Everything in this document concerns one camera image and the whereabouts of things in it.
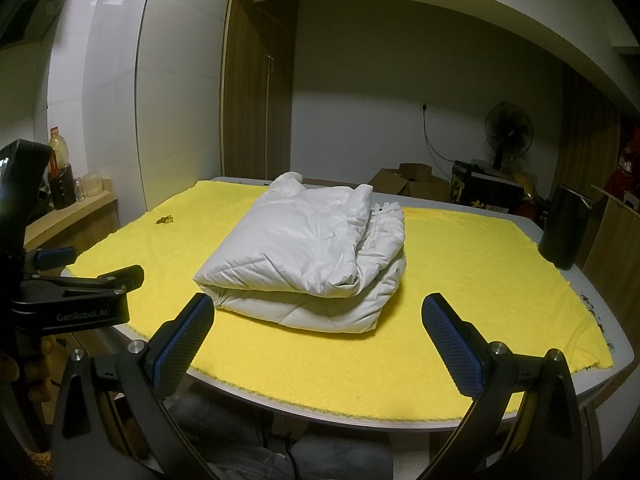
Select white puffer jacket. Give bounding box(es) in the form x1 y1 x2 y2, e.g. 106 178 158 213
194 171 407 334

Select wooden counter cabinet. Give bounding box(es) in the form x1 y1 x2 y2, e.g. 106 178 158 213
24 191 119 255

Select black knife holder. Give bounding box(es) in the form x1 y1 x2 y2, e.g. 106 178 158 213
48 165 76 210

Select small glass jar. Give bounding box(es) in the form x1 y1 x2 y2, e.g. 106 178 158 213
74 178 86 202

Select clear plastic container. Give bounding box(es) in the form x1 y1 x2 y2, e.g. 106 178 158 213
81 171 104 198

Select cooking oil bottle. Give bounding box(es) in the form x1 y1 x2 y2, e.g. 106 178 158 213
49 127 70 174

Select yellow towel blanket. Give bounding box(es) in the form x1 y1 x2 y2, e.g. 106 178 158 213
70 174 614 422

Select black cylindrical bin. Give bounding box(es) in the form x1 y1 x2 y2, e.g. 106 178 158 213
538 184 593 270

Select wooden wardrobe door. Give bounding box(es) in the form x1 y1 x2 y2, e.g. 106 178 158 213
219 0 298 180

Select black yellow printed box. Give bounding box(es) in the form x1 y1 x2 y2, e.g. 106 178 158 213
450 160 536 219

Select cardboard boxes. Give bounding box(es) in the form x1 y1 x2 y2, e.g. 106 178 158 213
369 162 450 203

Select black standing fan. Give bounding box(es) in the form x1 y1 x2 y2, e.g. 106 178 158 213
485 101 534 170

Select black wall cable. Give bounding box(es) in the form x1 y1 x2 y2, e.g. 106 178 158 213
421 103 454 166

